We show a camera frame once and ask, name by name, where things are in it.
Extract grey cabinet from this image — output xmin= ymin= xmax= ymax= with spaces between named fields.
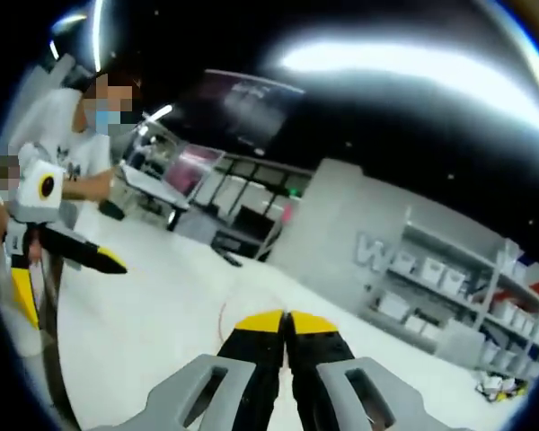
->
xmin=437 ymin=318 xmax=487 ymax=370

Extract black switched-off monitor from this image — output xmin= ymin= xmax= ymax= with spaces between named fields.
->
xmin=238 ymin=204 xmax=273 ymax=228

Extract grey storage shelf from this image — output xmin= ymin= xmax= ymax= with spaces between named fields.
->
xmin=363 ymin=206 xmax=539 ymax=383

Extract grey monitor desk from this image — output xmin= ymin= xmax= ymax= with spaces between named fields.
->
xmin=119 ymin=163 xmax=193 ymax=226

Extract short ceiling light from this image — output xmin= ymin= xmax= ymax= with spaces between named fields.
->
xmin=142 ymin=103 xmax=174 ymax=121
xmin=92 ymin=0 xmax=108 ymax=68

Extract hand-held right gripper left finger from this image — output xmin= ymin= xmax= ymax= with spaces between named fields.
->
xmin=146 ymin=308 xmax=285 ymax=431

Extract hanging dark ceiling screen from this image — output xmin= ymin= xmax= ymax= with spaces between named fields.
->
xmin=197 ymin=69 xmax=305 ymax=157

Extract pink screen monitor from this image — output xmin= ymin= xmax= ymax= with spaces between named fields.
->
xmin=168 ymin=145 xmax=226 ymax=199

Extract group of white storage bins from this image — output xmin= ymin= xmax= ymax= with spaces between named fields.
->
xmin=376 ymin=251 xmax=539 ymax=374

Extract spare hand-held gripper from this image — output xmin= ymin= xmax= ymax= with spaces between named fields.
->
xmin=475 ymin=374 xmax=530 ymax=401

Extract long ceiling light strip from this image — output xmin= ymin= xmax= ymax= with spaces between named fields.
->
xmin=251 ymin=24 xmax=539 ymax=149

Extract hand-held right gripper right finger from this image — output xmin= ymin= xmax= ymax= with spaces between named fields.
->
xmin=287 ymin=310 xmax=422 ymax=431

